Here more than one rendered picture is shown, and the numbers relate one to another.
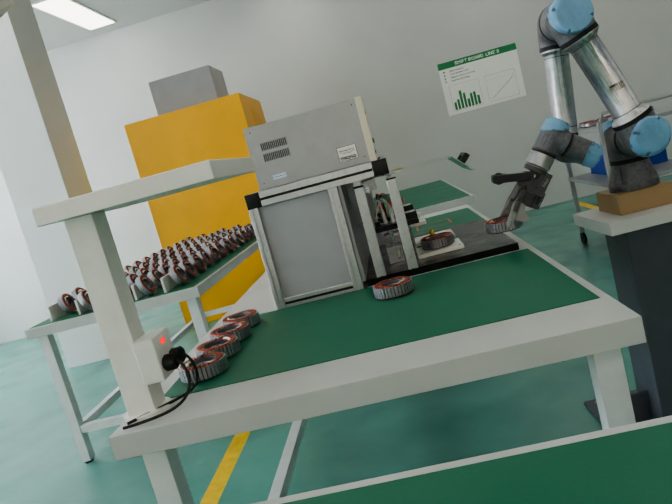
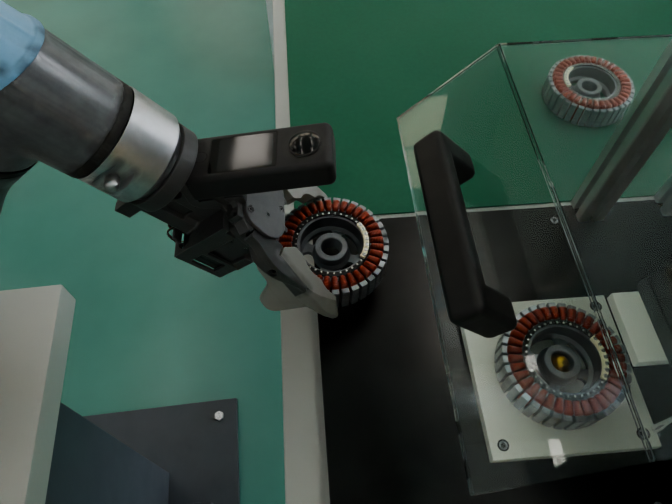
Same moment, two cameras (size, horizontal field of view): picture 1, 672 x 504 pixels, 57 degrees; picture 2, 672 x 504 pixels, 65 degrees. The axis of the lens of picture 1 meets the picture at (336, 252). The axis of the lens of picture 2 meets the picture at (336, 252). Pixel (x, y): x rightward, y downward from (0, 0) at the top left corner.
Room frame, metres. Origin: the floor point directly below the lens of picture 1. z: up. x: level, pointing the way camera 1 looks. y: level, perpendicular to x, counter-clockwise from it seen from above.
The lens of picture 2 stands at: (2.15, -0.57, 1.27)
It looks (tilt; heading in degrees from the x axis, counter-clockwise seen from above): 58 degrees down; 169
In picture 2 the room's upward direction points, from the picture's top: straight up
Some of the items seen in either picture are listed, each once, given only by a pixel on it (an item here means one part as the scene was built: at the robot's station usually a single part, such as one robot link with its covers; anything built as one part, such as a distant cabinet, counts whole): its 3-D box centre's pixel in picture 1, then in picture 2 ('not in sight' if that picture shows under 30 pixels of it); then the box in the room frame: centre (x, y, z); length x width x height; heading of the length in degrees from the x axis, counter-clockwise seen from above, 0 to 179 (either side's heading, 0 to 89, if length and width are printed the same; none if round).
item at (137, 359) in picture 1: (186, 282); not in sight; (1.31, 0.33, 0.98); 0.37 x 0.35 x 0.46; 174
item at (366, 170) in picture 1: (325, 179); not in sight; (2.18, -0.03, 1.09); 0.68 x 0.44 x 0.05; 174
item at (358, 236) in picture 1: (356, 221); not in sight; (2.18, -0.10, 0.92); 0.66 x 0.01 x 0.30; 174
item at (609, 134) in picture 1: (625, 136); not in sight; (1.96, -0.99, 0.98); 0.13 x 0.12 x 0.14; 175
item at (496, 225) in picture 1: (503, 224); (331, 250); (1.88, -0.52, 0.82); 0.11 x 0.11 x 0.04
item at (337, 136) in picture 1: (316, 144); not in sight; (2.20, -0.03, 1.22); 0.44 x 0.39 x 0.20; 174
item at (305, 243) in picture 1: (306, 249); not in sight; (1.87, 0.08, 0.91); 0.28 x 0.03 x 0.32; 84
